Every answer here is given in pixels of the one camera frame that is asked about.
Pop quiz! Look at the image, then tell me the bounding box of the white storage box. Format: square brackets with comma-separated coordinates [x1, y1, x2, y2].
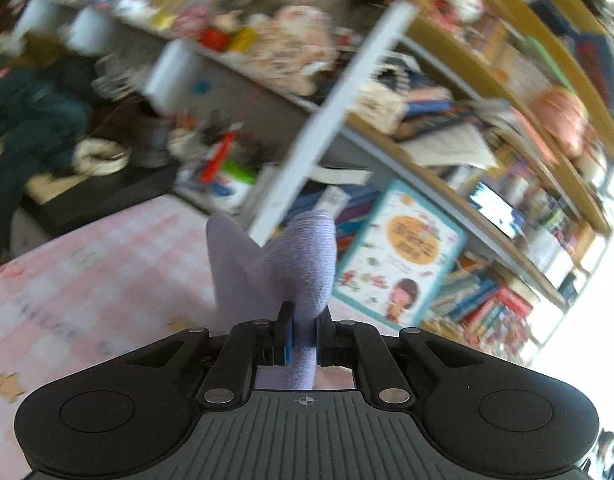
[523, 226, 574, 287]

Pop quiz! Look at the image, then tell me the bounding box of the white quilted handbag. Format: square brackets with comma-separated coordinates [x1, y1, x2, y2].
[351, 80, 410, 136]

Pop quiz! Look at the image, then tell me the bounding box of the pink checkered tablecloth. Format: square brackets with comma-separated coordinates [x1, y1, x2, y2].
[0, 192, 388, 480]

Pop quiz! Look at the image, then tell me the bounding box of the row of leaning books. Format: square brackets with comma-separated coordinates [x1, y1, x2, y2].
[429, 252, 497, 320]

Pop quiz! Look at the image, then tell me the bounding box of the pink and purple sweater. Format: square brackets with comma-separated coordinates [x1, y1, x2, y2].
[206, 210, 337, 390]

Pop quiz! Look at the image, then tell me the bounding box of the dark green clothing pile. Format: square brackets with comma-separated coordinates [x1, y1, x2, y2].
[0, 54, 98, 261]

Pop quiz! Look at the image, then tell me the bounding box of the children's picture book teal border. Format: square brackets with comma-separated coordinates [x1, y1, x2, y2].
[333, 180, 467, 330]

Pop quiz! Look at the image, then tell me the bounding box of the wooden and white bookshelf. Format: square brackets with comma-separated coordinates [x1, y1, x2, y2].
[11, 0, 614, 364]

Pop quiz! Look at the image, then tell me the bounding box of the white and orange box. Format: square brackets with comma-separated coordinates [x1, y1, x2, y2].
[314, 185, 351, 219]

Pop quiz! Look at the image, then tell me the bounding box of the red books row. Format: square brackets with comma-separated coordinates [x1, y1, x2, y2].
[461, 284, 536, 356]

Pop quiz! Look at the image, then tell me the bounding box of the white jar green lid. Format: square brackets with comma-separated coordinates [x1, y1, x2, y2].
[207, 159, 257, 214]

